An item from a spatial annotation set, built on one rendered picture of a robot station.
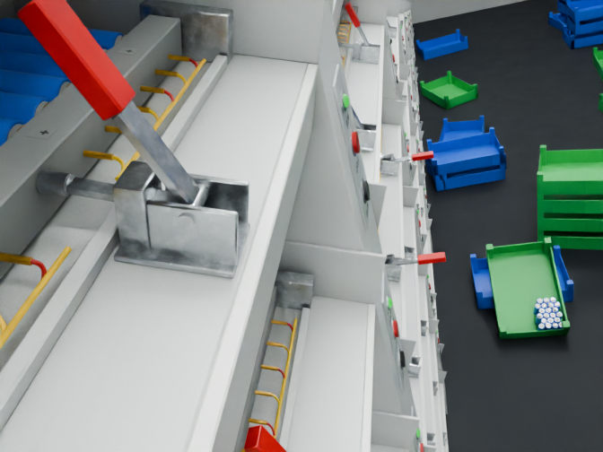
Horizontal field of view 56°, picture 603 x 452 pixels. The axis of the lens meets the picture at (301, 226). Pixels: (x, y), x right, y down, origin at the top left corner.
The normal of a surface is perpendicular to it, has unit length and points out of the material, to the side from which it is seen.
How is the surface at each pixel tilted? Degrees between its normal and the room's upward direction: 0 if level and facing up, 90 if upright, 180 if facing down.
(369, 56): 90
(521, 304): 26
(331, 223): 90
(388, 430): 90
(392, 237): 19
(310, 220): 90
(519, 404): 0
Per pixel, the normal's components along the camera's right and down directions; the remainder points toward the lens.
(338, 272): -0.13, 0.59
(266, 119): 0.08, -0.79
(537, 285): -0.27, -0.45
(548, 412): -0.24, -0.79
